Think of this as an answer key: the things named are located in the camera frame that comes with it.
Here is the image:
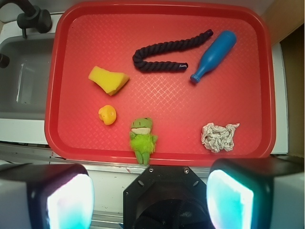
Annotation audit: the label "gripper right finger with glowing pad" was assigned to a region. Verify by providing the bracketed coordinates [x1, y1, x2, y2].
[206, 157, 305, 229]

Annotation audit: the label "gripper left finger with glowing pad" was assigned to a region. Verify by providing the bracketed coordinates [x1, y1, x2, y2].
[0, 163, 94, 229]

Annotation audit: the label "crumpled white paper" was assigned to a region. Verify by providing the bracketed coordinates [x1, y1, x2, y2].
[201, 123, 240, 153]

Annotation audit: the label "yellow rubber duck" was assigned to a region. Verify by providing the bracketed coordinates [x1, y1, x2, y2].
[98, 105, 117, 125]

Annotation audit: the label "grey sink basin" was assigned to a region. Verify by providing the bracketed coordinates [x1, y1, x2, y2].
[0, 33, 55, 120]

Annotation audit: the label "green plush frog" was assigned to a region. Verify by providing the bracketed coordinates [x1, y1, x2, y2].
[129, 117, 158, 166]

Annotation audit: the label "red plastic tray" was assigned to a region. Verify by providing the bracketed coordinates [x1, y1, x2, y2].
[45, 0, 276, 166]

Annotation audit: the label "yellow sponge piece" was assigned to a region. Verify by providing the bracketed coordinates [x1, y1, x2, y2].
[88, 66, 129, 96]

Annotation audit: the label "blue plastic bottle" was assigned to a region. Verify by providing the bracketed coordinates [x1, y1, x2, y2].
[190, 31, 237, 83]

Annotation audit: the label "black faucet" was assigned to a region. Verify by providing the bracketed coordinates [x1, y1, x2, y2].
[0, 0, 52, 39]

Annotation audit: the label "dark purple rope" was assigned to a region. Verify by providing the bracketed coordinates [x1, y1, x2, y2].
[132, 29, 214, 73]

